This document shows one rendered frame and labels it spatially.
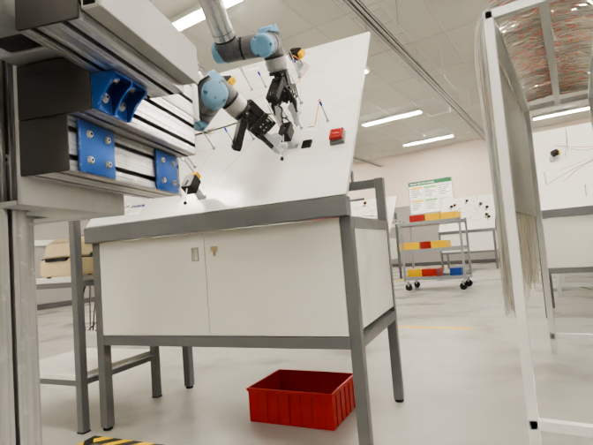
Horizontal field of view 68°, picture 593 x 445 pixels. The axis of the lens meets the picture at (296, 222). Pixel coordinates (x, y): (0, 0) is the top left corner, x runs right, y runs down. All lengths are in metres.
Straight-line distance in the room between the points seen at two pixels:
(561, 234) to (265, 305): 2.94
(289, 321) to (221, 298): 0.29
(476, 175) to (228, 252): 11.33
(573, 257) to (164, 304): 3.19
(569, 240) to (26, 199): 3.78
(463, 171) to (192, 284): 11.41
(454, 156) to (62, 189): 12.30
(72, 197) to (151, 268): 1.02
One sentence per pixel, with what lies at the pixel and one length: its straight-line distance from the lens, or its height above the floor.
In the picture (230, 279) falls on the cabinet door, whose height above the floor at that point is 0.61.
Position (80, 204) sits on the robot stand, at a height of 0.82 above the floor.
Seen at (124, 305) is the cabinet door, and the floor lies 0.52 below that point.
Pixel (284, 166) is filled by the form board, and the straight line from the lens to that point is 1.65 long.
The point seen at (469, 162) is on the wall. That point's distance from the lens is 12.76.
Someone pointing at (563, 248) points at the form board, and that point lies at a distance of 4.07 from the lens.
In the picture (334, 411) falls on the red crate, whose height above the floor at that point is 0.07.
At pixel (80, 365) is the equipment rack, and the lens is 2.16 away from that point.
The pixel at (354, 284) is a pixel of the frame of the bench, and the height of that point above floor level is 0.57.
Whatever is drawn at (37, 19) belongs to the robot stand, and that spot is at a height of 1.00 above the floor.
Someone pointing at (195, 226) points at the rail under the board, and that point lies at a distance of 1.69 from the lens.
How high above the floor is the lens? 0.70
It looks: 4 degrees up
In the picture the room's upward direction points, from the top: 5 degrees counter-clockwise
